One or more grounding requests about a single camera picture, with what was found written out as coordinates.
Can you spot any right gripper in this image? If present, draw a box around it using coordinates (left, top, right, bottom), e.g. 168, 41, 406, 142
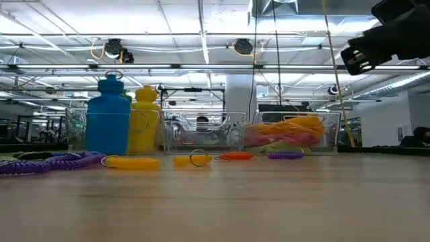
340, 5, 430, 77

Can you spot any red coil wristband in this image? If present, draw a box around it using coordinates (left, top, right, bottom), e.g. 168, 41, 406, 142
214, 151, 255, 161

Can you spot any orange coil wristband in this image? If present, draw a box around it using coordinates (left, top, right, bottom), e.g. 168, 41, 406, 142
100, 155, 161, 171
173, 149, 214, 168

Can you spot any yellow plastic sports bottle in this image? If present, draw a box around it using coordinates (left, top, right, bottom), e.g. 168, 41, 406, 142
127, 85, 163, 155

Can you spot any green plastic sports bottle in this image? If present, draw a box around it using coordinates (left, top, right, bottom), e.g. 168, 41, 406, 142
120, 89, 134, 104

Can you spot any blue plastic sports bottle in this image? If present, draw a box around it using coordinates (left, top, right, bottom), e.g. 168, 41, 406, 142
85, 74, 132, 155

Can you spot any black coil wristband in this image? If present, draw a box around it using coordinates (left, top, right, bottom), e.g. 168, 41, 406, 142
13, 151, 56, 161

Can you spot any person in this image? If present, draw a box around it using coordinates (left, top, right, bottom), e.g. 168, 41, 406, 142
196, 116, 210, 132
398, 126, 430, 149

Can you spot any clear plastic bin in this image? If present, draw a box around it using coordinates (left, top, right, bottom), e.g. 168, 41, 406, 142
163, 111, 248, 154
243, 111, 342, 154
65, 107, 165, 155

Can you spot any long ceiling light strip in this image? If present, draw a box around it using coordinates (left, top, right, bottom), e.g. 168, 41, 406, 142
0, 63, 430, 71

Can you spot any silver round duct pipe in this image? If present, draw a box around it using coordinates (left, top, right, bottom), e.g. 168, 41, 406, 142
349, 72, 430, 102

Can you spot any silver ceiling duct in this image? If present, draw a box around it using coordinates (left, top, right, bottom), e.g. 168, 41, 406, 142
250, 0, 300, 16

